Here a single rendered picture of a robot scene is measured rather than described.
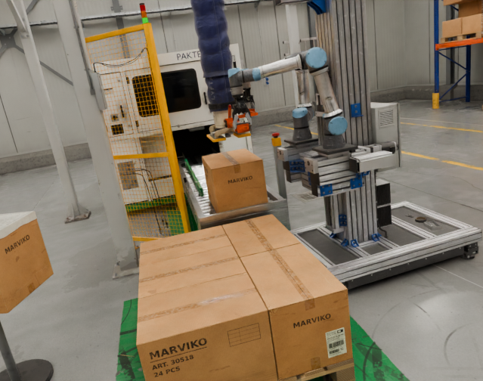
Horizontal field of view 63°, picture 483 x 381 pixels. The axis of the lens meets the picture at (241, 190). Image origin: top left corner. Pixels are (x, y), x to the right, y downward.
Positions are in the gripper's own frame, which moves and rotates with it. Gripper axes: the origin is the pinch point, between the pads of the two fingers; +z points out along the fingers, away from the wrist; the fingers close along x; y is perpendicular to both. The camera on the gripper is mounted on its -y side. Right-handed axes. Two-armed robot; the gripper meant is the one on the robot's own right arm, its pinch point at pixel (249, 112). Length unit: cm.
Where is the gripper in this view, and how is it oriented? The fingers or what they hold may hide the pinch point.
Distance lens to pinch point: 343.3
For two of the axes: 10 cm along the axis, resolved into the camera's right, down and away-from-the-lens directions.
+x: 9.7, -1.9, 1.8
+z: 1.3, 9.5, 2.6
